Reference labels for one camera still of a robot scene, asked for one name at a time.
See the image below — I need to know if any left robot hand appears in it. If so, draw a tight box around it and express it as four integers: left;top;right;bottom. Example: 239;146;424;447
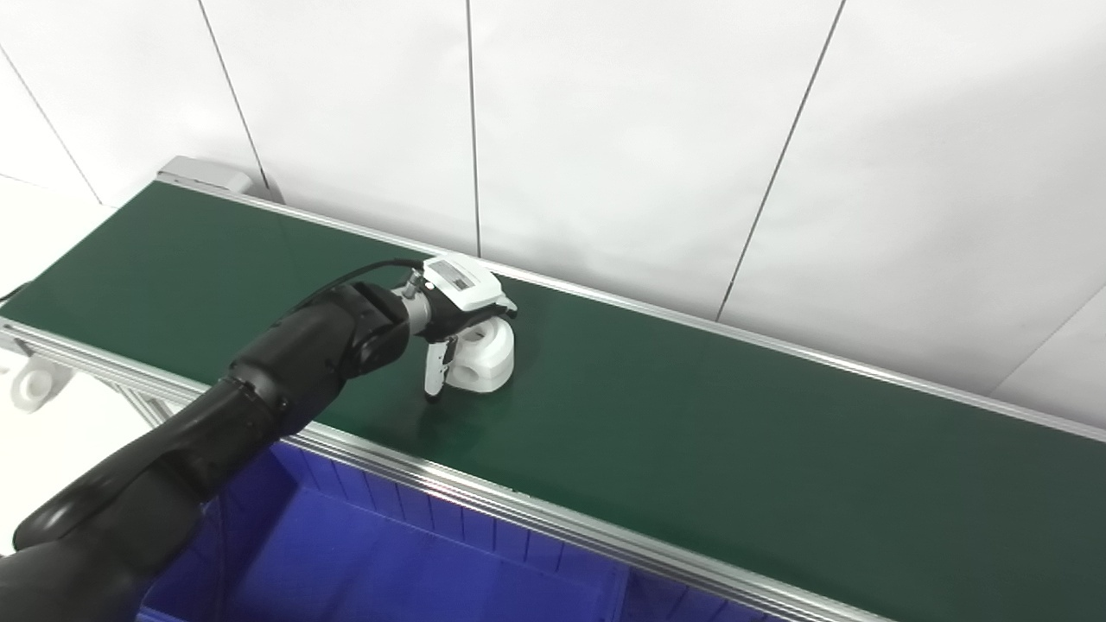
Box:
402;255;519;403

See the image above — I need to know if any white plastic part with hole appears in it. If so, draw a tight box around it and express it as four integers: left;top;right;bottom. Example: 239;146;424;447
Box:
445;318;517;394
10;359;74;413

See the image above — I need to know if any green conveyor belt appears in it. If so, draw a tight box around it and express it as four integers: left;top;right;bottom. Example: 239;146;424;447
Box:
0;181;1106;622
0;155;1106;622

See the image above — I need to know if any grey conveyor end housing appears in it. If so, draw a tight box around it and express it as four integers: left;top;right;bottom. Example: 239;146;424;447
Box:
157;155;256;196

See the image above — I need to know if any blue plastic bin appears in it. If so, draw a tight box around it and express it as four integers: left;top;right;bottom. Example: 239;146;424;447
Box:
618;566;779;622
134;441;632;622

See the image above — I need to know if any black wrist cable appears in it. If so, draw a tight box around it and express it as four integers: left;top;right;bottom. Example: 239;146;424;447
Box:
294;257;426;312

